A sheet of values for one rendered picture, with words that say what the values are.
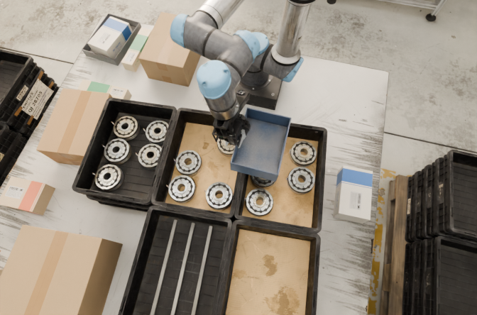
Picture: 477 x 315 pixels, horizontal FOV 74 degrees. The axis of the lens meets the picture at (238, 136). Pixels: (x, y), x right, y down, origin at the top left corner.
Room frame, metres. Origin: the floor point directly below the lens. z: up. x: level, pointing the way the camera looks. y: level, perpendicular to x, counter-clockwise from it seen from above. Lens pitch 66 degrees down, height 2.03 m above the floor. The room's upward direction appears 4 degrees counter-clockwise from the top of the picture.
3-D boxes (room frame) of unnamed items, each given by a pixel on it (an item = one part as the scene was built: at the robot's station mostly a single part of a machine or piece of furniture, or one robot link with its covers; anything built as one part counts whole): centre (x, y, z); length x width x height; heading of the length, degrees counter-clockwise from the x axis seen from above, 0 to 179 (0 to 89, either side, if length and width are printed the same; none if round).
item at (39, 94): (1.07, 1.21, 0.41); 0.31 x 0.02 x 0.16; 161
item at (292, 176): (0.33, -0.23, 0.86); 0.10 x 0.10 x 0.01
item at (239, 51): (0.50, 0.00, 1.42); 0.11 x 0.11 x 0.08; 57
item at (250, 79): (0.88, -0.09, 0.85); 0.15 x 0.15 x 0.10
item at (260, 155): (0.39, -0.07, 1.10); 0.20 x 0.15 x 0.07; 162
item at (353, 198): (0.29, -0.45, 0.75); 0.20 x 0.12 x 0.09; 164
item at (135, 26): (1.21, 0.64, 0.73); 0.27 x 0.20 x 0.05; 155
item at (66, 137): (0.65, 0.69, 0.78); 0.30 x 0.22 x 0.16; 169
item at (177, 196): (0.33, 0.23, 0.86); 0.10 x 0.10 x 0.01
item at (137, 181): (0.49, 0.43, 0.87); 0.40 x 0.30 x 0.11; 167
